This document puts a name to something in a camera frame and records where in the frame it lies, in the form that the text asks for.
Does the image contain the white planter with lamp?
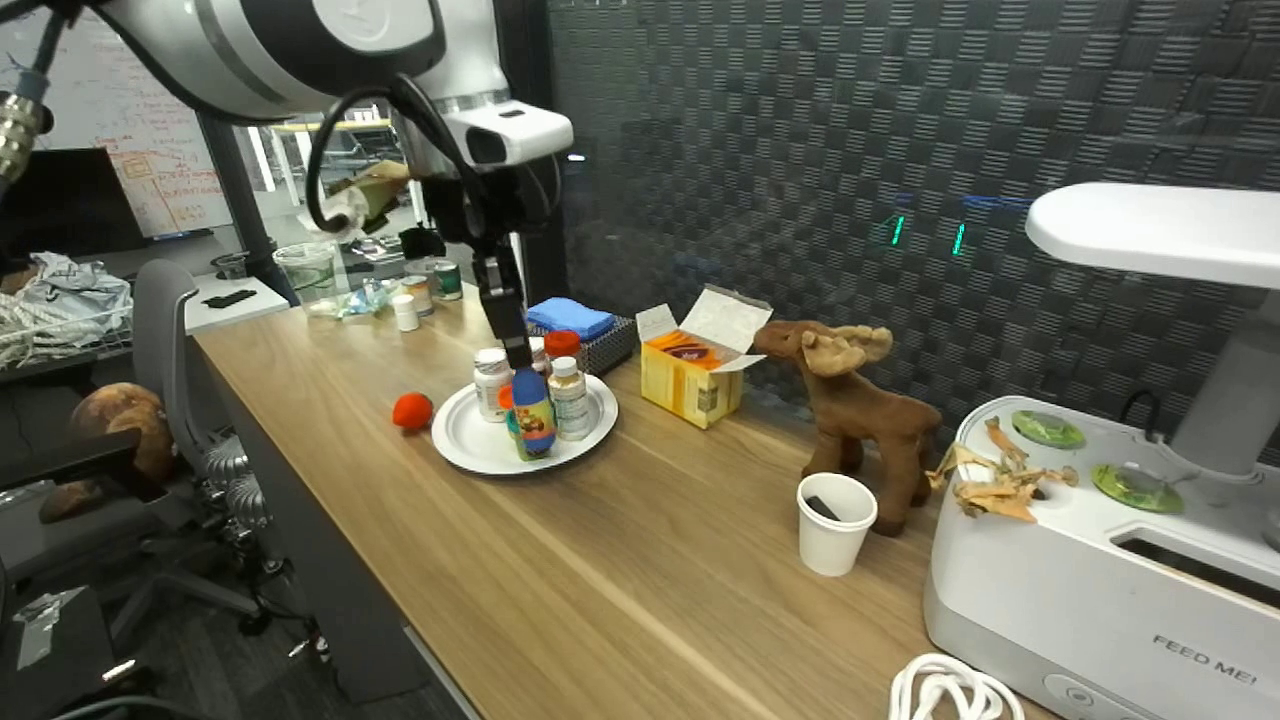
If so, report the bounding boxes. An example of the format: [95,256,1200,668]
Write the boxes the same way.
[920,180,1280,720]

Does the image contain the crumpled light cloth pile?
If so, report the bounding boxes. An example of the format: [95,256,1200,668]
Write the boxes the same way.
[0,246,137,375]

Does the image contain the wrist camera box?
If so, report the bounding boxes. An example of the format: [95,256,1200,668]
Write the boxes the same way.
[324,156,417,236]

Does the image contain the blue toy bottle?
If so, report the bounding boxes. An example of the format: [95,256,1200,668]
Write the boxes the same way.
[508,364,560,462]

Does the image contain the white paper cup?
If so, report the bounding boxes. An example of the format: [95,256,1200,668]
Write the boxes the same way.
[791,469,884,579]

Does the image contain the brown plush toy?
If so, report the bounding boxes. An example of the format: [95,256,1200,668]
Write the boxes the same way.
[37,381,177,525]

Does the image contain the grey woven basket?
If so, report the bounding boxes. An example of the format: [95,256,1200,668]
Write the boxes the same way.
[528,314,640,381]

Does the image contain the white coiled cable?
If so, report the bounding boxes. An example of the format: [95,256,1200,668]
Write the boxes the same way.
[884,646,1028,720]

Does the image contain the red toy strawberry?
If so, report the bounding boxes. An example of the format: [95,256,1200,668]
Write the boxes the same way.
[389,386,440,439]

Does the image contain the white paper plate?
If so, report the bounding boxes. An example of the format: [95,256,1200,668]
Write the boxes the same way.
[426,368,624,478]

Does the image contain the yellow open carton box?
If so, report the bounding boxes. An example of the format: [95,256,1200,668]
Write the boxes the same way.
[630,279,774,433]

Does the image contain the clear plastic container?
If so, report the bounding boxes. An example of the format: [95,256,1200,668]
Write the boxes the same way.
[271,236,351,310]

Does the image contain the jar with green band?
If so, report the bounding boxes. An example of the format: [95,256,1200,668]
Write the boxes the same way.
[426,256,468,304]

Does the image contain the brown plush moose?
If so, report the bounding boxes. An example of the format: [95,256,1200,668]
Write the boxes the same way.
[751,314,946,538]

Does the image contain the dried brown plant pieces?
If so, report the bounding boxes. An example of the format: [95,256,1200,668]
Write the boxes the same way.
[929,415,1077,528]

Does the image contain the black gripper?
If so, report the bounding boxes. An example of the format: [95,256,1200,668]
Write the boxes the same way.
[457,168,537,375]

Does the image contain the blue sponge cloth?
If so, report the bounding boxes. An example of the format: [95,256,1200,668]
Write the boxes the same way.
[523,290,621,344]

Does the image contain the white pill bottle grey label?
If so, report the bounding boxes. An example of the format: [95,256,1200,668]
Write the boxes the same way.
[468,344,517,425]

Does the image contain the grey office chair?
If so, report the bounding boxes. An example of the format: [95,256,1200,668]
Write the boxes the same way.
[122,252,334,670]

